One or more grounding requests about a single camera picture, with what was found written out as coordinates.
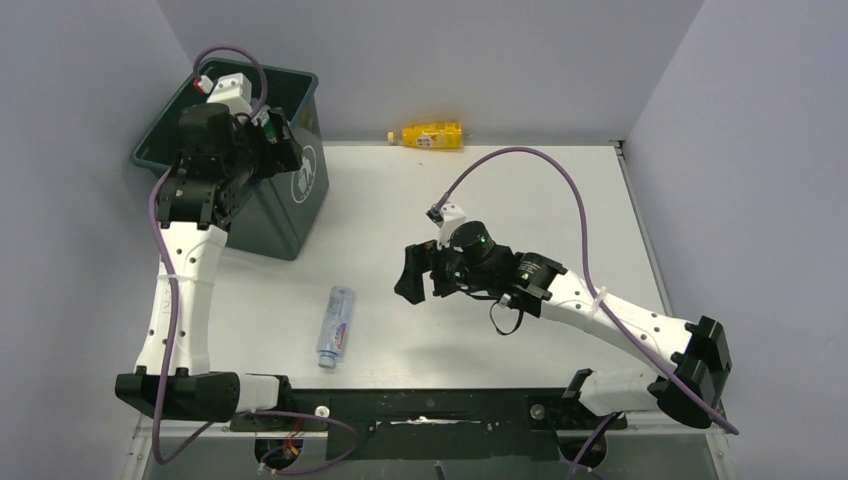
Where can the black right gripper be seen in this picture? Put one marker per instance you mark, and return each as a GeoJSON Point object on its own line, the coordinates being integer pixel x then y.
{"type": "Point", "coordinates": [419, 259]}

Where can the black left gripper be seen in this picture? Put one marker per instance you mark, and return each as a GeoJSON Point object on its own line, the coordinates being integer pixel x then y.
{"type": "Point", "coordinates": [277, 158]}

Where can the dark green plastic bin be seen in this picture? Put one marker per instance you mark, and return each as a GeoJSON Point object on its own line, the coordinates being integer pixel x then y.
{"type": "Point", "coordinates": [279, 212]}

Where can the purple label Ganten bottle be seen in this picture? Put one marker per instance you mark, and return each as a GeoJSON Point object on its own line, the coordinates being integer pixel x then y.
{"type": "Point", "coordinates": [336, 321]}

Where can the green cap water bottle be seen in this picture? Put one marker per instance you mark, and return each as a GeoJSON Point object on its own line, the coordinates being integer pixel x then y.
{"type": "Point", "coordinates": [263, 120]}

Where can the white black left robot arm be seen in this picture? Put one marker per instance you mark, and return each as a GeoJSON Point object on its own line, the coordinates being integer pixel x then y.
{"type": "Point", "coordinates": [219, 156]}

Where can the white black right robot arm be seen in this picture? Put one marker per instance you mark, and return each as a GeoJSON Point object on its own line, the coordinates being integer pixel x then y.
{"type": "Point", "coordinates": [685, 364]}

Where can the yellow juice bottle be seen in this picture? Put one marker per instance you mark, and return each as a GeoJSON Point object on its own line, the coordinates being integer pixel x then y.
{"type": "Point", "coordinates": [430, 136]}

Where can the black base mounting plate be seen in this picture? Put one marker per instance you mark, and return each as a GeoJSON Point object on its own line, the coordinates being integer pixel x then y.
{"type": "Point", "coordinates": [540, 424]}

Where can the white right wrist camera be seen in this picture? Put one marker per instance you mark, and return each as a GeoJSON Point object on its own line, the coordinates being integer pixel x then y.
{"type": "Point", "coordinates": [447, 217]}

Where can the aluminium frame rail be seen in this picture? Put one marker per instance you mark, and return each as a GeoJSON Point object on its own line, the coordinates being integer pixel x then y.
{"type": "Point", "coordinates": [140, 459]}

